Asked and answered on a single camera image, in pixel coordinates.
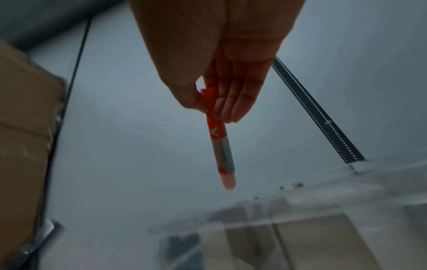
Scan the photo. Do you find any red marker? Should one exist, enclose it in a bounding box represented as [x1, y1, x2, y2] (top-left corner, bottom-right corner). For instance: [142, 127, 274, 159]
[200, 85, 238, 191]

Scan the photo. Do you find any brown cardboard panel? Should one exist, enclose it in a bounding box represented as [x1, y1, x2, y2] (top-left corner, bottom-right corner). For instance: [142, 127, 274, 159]
[0, 38, 67, 270]

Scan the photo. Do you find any clear plastic storage box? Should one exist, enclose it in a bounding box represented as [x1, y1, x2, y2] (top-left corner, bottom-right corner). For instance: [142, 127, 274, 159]
[146, 158, 427, 270]

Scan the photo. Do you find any black perforated wall strip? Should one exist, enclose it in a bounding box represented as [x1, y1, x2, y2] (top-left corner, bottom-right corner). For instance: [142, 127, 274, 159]
[270, 56, 367, 165]

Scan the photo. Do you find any person's right hand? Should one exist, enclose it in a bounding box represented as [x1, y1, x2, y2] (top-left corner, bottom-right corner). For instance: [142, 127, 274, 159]
[128, 0, 307, 124]

